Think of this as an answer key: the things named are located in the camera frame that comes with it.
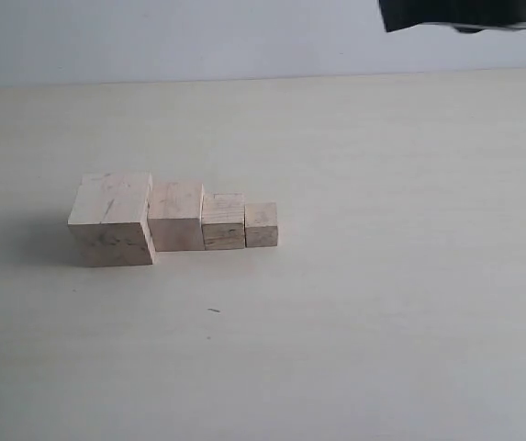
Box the smallest wooden cube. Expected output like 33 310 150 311
245 202 279 248

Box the third largest wooden cube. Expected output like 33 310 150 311
201 193 245 251

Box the second largest wooden cube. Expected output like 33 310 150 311
148 181 205 252

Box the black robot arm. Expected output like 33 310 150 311
378 0 526 34

